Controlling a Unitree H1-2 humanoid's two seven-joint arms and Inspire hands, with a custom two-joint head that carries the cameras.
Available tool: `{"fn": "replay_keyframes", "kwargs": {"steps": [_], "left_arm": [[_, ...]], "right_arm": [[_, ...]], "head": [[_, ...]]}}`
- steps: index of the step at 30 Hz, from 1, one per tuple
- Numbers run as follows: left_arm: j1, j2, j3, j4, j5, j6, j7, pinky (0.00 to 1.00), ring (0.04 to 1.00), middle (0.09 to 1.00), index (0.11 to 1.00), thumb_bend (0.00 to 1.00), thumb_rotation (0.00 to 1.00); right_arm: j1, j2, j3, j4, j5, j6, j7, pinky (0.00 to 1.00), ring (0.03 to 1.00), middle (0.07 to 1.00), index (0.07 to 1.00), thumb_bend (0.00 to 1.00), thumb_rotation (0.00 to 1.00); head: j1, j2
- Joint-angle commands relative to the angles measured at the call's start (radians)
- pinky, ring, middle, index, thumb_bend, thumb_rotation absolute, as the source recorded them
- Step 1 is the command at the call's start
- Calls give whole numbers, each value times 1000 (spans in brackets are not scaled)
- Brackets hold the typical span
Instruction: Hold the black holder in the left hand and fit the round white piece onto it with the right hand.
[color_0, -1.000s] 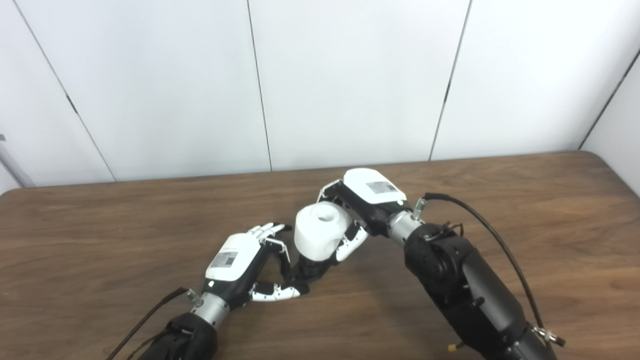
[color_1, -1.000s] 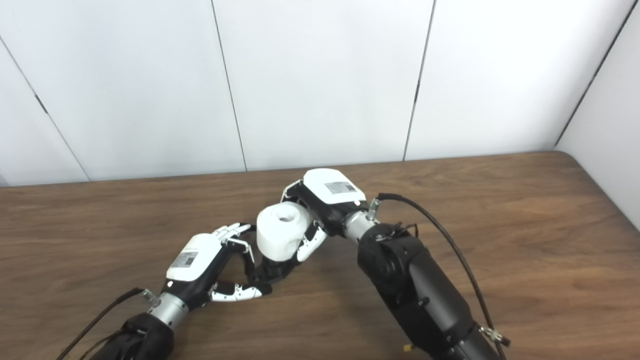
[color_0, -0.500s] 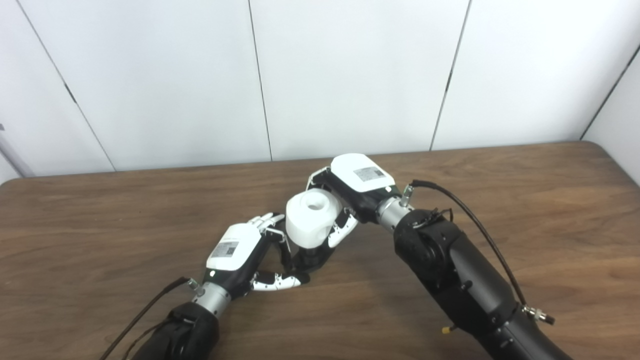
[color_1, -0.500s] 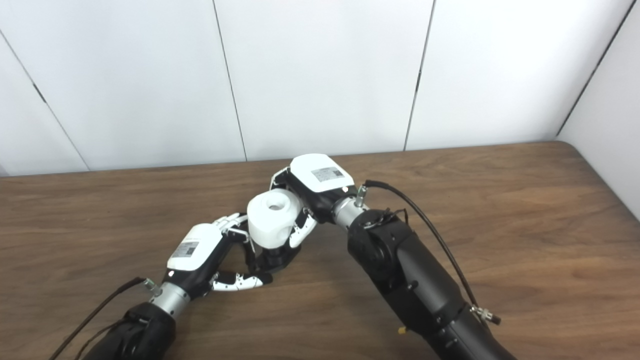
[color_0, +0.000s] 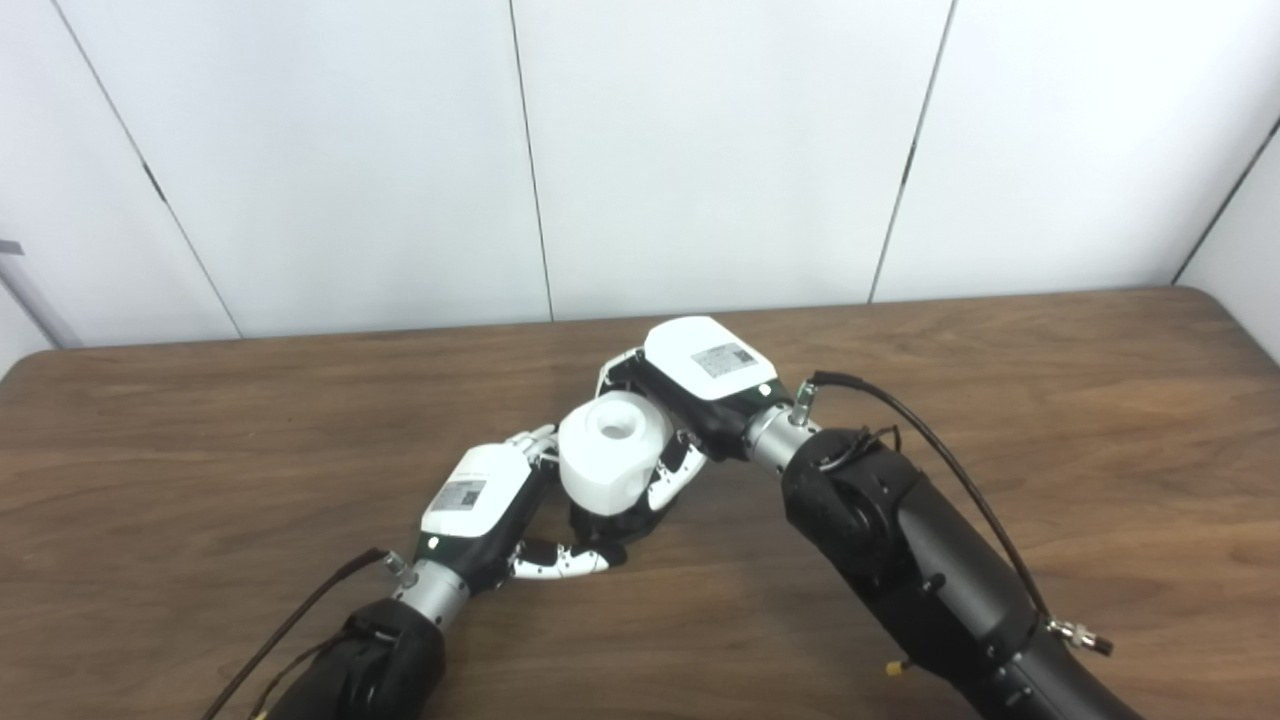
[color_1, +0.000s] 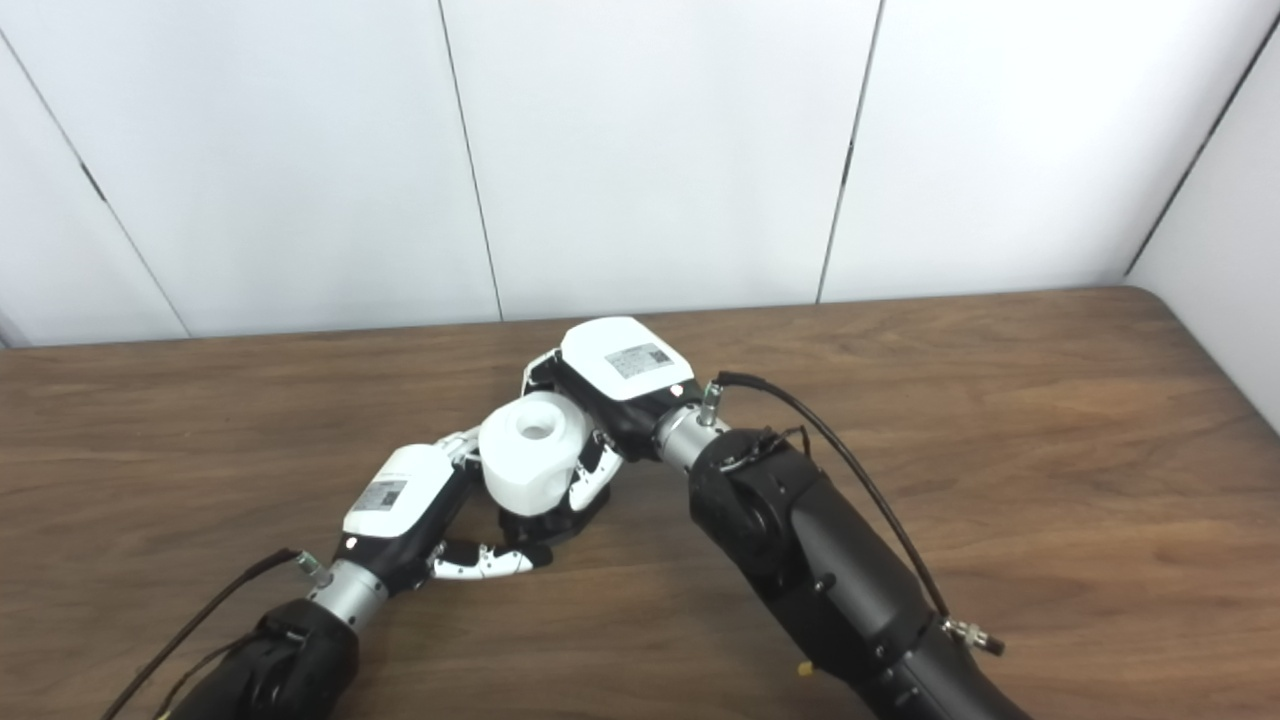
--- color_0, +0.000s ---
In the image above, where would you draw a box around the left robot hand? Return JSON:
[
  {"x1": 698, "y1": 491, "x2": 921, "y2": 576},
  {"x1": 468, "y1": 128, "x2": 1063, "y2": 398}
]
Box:
[{"x1": 412, "y1": 424, "x2": 629, "y2": 596}]

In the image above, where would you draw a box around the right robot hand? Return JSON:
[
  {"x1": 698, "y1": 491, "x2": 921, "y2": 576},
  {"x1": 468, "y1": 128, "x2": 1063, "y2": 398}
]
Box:
[{"x1": 597, "y1": 316, "x2": 781, "y2": 513}]

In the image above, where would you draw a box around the round white piece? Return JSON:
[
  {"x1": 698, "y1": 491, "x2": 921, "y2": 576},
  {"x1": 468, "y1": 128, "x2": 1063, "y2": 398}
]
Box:
[{"x1": 558, "y1": 391, "x2": 673, "y2": 517}]

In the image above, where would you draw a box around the black holder part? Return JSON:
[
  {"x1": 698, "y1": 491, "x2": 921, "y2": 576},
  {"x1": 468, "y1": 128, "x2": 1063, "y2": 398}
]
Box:
[{"x1": 570, "y1": 498, "x2": 653, "y2": 547}]

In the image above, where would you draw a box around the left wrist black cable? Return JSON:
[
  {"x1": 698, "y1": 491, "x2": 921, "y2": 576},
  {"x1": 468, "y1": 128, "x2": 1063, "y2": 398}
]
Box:
[{"x1": 200, "y1": 547, "x2": 416, "y2": 720}]

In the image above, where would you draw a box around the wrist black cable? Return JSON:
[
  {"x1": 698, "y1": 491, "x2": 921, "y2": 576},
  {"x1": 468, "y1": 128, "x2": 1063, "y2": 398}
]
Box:
[
  {"x1": 795, "y1": 371, "x2": 1114, "y2": 656},
  {"x1": 200, "y1": 547, "x2": 416, "y2": 720}
]

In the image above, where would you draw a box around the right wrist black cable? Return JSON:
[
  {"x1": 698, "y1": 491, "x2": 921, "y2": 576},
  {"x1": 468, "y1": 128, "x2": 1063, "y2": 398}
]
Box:
[{"x1": 795, "y1": 371, "x2": 1114, "y2": 656}]

